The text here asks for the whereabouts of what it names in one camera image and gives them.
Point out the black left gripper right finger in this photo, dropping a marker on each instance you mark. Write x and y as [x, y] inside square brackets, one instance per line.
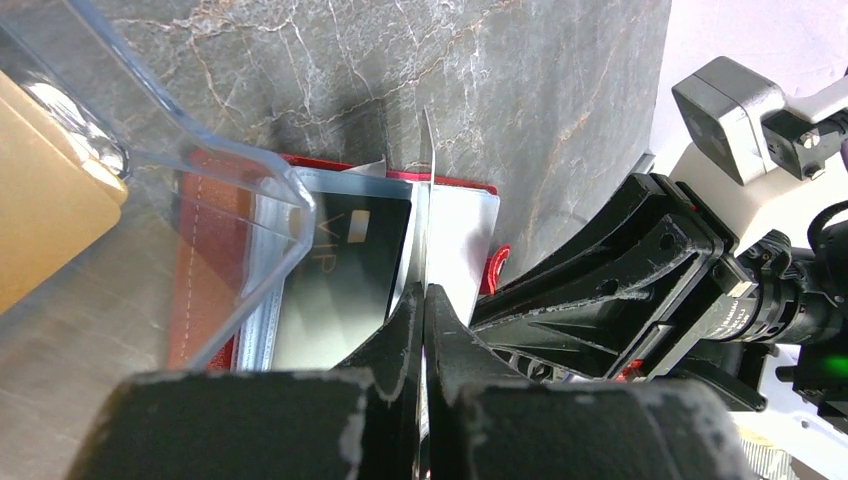
[462, 376]

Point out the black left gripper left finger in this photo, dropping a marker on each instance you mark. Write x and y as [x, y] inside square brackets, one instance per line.
[390, 440]

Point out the clear acrylic card tray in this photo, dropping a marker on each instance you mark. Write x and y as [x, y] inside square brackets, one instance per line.
[105, 315]

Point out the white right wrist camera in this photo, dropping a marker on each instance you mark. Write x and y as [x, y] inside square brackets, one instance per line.
[748, 126]

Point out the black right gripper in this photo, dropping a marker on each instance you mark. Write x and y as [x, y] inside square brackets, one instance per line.
[609, 303]

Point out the red leather card holder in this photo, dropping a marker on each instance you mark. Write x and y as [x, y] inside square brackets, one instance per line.
[230, 239]

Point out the gold VIP card stack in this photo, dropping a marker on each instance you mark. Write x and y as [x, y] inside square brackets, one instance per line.
[55, 200]

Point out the single black VIP card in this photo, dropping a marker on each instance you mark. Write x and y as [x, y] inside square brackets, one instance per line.
[342, 290]

